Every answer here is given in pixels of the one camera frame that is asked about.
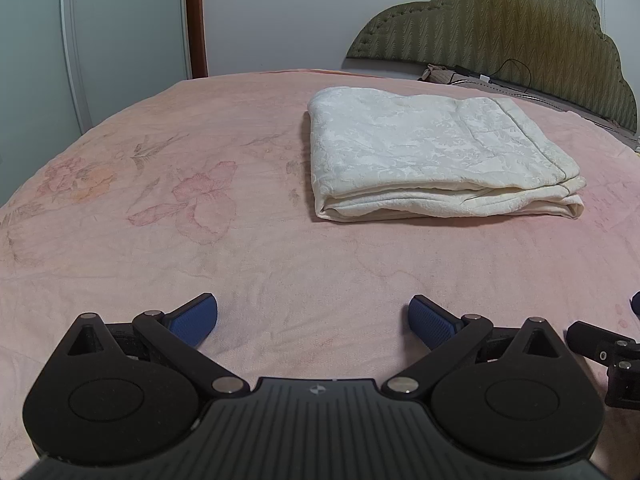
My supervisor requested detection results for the white pant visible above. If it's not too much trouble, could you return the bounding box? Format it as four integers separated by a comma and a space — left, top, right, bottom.
308, 87, 586, 222

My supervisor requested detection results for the pink floral bed sheet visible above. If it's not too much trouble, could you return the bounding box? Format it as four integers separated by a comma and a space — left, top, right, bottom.
1, 70, 639, 479

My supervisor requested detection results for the beige cloth at headboard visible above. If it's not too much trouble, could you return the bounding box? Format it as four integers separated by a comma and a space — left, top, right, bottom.
419, 64, 470, 84

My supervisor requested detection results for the olive padded headboard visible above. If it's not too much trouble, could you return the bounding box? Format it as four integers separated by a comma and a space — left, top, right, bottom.
347, 0, 638, 131

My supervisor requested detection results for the white wardrobe door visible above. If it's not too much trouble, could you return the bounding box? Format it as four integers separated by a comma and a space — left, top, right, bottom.
1, 0, 191, 200

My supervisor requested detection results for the black cable on bed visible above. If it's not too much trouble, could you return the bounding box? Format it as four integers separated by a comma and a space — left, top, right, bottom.
451, 57, 536, 92

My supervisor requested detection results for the brown wooden door frame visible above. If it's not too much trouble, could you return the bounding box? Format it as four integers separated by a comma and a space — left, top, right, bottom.
184, 0, 208, 78

